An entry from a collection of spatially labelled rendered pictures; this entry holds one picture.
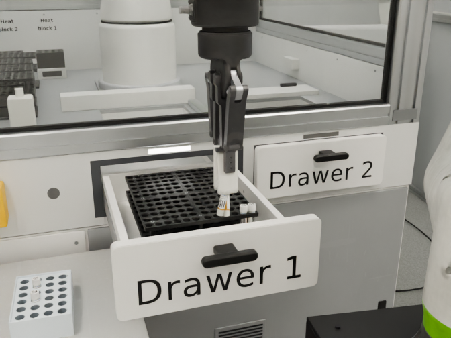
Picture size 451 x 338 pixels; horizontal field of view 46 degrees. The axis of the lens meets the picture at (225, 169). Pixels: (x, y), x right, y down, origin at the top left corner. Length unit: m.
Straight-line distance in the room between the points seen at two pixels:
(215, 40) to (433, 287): 0.40
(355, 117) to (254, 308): 0.47
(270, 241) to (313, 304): 0.57
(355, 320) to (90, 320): 0.39
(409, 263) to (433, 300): 1.97
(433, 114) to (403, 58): 2.04
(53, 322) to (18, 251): 0.27
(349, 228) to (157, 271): 0.62
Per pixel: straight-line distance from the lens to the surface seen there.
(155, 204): 0.86
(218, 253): 0.69
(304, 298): 1.27
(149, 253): 0.70
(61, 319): 0.81
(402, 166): 1.24
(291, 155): 1.07
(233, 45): 0.72
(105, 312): 0.87
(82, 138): 0.98
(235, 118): 0.72
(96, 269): 0.98
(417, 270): 2.57
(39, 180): 1.00
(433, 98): 3.20
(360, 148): 1.14
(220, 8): 0.71
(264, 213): 0.88
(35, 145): 0.99
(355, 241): 1.26
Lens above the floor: 1.25
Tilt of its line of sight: 20 degrees down
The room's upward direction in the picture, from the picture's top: straight up
